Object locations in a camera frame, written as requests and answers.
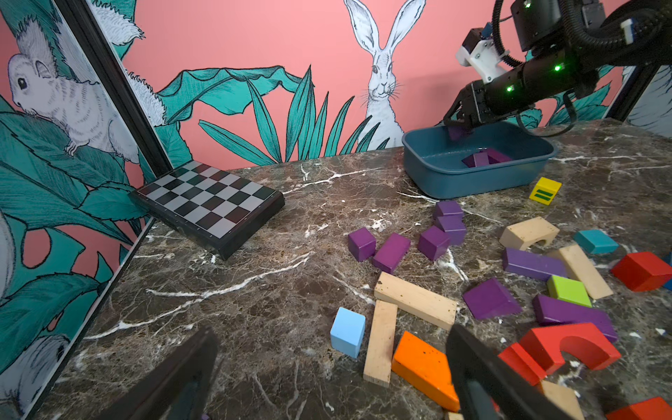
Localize black frame post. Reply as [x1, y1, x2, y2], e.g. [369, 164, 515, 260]
[54, 0, 173, 176]
[605, 65, 660, 123]

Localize orange rectangular brick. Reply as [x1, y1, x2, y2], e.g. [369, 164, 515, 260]
[391, 332, 460, 412]

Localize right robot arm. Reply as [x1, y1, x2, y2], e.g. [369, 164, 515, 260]
[444, 1, 671, 131]

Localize yellow cube green stripes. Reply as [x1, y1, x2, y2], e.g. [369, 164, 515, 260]
[530, 177, 563, 206]

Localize red arch brick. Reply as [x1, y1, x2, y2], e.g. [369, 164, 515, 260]
[519, 323, 621, 376]

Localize purple cube brick middle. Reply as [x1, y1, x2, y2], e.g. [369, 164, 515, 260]
[434, 216, 467, 246]

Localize red cube brick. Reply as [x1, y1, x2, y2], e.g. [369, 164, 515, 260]
[611, 252, 671, 292]

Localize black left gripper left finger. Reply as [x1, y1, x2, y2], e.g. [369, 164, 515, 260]
[97, 327, 218, 419]

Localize purple cube brick lower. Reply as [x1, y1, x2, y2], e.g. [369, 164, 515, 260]
[418, 226, 451, 261]

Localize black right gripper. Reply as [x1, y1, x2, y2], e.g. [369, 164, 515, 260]
[444, 62, 567, 129]

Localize black white chessboard box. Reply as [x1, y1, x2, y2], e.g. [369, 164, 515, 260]
[129, 160, 285, 260]

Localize light blue cube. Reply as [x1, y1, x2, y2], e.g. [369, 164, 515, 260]
[330, 307, 366, 359]

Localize lime green cube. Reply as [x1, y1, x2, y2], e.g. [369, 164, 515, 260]
[547, 276, 593, 307]

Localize purple rectangular brick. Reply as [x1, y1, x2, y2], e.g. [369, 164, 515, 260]
[373, 233, 411, 274]

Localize black frame post right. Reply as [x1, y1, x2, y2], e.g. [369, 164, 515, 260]
[605, 65, 660, 123]

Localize purple cube brick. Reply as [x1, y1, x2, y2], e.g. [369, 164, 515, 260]
[348, 227, 376, 262]
[418, 226, 451, 261]
[432, 201, 464, 220]
[434, 216, 467, 246]

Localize purple long brick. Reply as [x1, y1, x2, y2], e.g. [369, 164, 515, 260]
[532, 295, 619, 343]
[502, 248, 568, 281]

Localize teal plastic storage bin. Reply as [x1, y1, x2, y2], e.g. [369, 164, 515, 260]
[402, 122, 558, 200]

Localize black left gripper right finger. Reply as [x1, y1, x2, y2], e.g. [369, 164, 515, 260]
[446, 325, 569, 419]

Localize purple wedge brick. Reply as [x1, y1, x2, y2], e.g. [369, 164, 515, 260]
[463, 278, 523, 320]

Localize black frame post left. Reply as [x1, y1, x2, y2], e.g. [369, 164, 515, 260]
[54, 0, 173, 176]

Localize natural wood arch brick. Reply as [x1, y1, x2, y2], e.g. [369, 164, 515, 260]
[499, 216, 560, 250]

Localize purple long brick lower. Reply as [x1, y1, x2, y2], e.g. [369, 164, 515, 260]
[532, 295, 619, 343]

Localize teal small brick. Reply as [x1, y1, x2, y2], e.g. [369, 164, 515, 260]
[572, 229, 620, 255]

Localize natural wood plank brick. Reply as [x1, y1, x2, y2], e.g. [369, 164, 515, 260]
[547, 244, 614, 300]

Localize natural wood upright plank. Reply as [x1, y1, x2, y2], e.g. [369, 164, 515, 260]
[363, 300, 397, 388]

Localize purple cube brick upper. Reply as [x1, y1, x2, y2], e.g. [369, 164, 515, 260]
[432, 201, 464, 220]

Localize long natural wood brick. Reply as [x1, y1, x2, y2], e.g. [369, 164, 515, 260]
[374, 272, 458, 331]

